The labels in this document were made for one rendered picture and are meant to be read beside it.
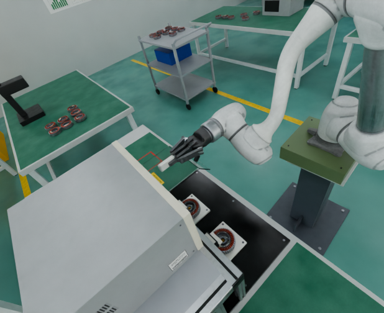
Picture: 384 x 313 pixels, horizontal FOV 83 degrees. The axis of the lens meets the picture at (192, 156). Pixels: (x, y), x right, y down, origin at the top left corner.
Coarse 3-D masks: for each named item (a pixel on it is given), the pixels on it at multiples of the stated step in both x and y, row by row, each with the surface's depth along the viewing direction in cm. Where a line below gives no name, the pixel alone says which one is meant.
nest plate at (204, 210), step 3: (192, 195) 121; (186, 198) 121; (195, 198) 119; (198, 201) 118; (201, 204) 116; (201, 207) 115; (204, 207) 114; (207, 207) 114; (201, 210) 114; (204, 210) 113; (207, 210) 113; (201, 213) 112; (204, 213) 112; (207, 213) 112; (198, 216) 111; (201, 216) 111; (195, 219) 111; (198, 219) 110; (195, 222) 109
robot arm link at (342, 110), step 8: (344, 96) 104; (352, 96) 103; (328, 104) 108; (336, 104) 102; (344, 104) 100; (352, 104) 99; (328, 112) 106; (336, 112) 102; (344, 112) 100; (352, 112) 98; (320, 120) 114; (328, 120) 107; (336, 120) 103; (344, 120) 100; (352, 120) 98; (320, 128) 114; (328, 128) 108; (336, 128) 103; (320, 136) 117; (328, 136) 110; (336, 136) 104
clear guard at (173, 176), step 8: (160, 152) 109; (168, 152) 108; (152, 160) 106; (160, 160) 105; (192, 160) 103; (152, 168) 102; (168, 168) 100; (176, 168) 99; (184, 168) 98; (192, 168) 97; (200, 168) 97; (208, 168) 101; (160, 176) 97; (168, 176) 96; (176, 176) 95; (184, 176) 95; (168, 184) 93; (176, 184) 92
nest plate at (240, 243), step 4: (220, 224) 106; (224, 224) 106; (216, 228) 105; (220, 228) 105; (224, 228) 104; (228, 228) 104; (224, 236) 101; (236, 236) 100; (228, 240) 100; (236, 240) 99; (240, 240) 99; (244, 240) 98; (236, 244) 98; (240, 244) 97; (244, 244) 97; (236, 248) 96; (240, 248) 96; (232, 252) 96; (236, 252) 95; (228, 256) 95; (232, 256) 94
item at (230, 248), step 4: (216, 232) 100; (220, 232) 100; (224, 232) 99; (228, 232) 99; (232, 232) 99; (220, 236) 100; (228, 236) 99; (232, 236) 97; (232, 240) 96; (224, 244) 97; (228, 244) 95; (232, 244) 95; (220, 248) 94; (224, 248) 94; (228, 248) 94; (232, 248) 96; (224, 252) 94; (228, 252) 95
